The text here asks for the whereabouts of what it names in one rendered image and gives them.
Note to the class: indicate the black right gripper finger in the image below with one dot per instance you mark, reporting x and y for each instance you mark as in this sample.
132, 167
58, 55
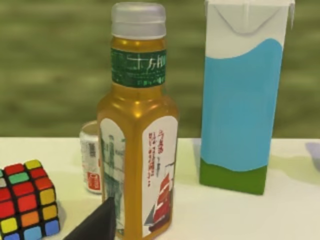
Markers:
100, 222

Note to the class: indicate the white red drink can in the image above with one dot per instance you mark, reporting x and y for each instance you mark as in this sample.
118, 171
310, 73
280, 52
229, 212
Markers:
91, 160

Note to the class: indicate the multicoloured puzzle cube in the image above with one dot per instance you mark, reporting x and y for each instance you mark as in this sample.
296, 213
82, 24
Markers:
26, 200

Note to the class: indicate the amber tea bottle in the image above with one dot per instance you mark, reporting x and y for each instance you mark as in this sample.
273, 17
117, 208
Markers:
136, 130

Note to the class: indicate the white blue green carton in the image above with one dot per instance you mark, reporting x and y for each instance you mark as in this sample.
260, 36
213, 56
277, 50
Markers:
240, 105

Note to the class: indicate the pale purple object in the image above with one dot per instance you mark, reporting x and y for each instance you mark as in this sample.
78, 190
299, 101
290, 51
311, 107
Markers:
313, 153

